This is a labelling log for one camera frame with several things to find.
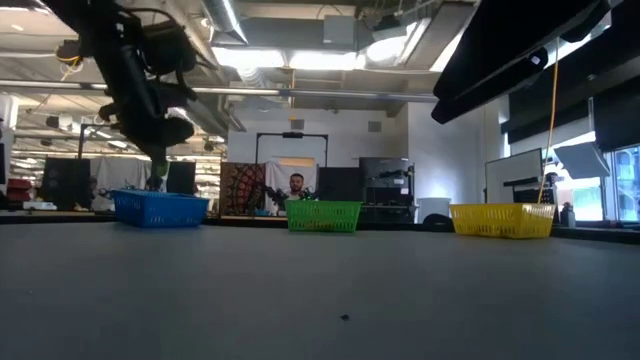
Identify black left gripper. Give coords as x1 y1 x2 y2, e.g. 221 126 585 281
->
98 82 199 192

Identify black monitor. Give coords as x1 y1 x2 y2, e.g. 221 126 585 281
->
317 166 365 203
39 156 93 212
165 160 198 197

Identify white hanging sheet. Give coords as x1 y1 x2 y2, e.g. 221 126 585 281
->
264 158 319 202
90 156 152 212

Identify blue plastic basket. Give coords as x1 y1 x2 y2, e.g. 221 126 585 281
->
110 188 211 229

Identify person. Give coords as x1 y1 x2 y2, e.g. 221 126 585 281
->
284 172 319 203

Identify red storage boxes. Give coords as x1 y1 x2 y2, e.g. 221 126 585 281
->
5 178 35 203

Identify ceiling light panel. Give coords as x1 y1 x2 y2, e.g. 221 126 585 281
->
211 46 367 72

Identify green plastic basket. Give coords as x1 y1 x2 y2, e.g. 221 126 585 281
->
284 199 364 234

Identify grey ceiling pipe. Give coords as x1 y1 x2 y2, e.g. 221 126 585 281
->
0 78 440 105

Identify dark grey table mat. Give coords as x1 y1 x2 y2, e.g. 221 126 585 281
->
0 221 640 360

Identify grey ceiling box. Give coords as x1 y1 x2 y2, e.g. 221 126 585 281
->
322 14 358 47

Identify black equipment rack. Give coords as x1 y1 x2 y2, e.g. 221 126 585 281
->
358 156 417 224

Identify white trash bin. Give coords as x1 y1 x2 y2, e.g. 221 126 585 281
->
416 196 453 224

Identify black table clamp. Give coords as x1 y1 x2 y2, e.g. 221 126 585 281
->
422 213 455 233

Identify yellow plastic basket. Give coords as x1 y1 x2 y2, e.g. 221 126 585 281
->
448 202 558 240

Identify whiteboard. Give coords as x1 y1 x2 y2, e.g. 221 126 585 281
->
484 147 545 205

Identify dark bottle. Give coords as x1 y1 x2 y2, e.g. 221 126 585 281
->
560 201 578 229

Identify black window blind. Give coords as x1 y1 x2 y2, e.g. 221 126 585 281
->
501 0 640 153

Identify black camera frame stand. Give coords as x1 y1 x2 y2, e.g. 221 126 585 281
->
254 131 330 169
76 122 121 161

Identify patterned wall tapestry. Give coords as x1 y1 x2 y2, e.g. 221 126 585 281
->
219 161 267 217

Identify silver ceiling duct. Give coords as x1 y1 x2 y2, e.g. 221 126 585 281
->
199 0 250 47

